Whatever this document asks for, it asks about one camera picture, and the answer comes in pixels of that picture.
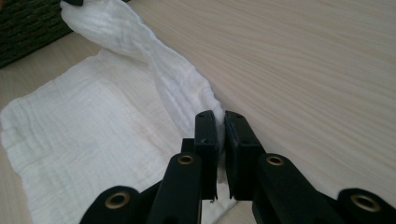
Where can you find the green woven basket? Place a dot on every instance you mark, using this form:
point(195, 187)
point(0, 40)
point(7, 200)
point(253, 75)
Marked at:
point(25, 28)

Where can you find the white cartoon print cloth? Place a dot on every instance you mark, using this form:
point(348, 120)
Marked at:
point(77, 140)

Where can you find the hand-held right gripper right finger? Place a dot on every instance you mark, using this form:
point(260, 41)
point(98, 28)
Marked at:
point(241, 155)

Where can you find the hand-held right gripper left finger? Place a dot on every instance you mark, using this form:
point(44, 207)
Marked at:
point(205, 149)

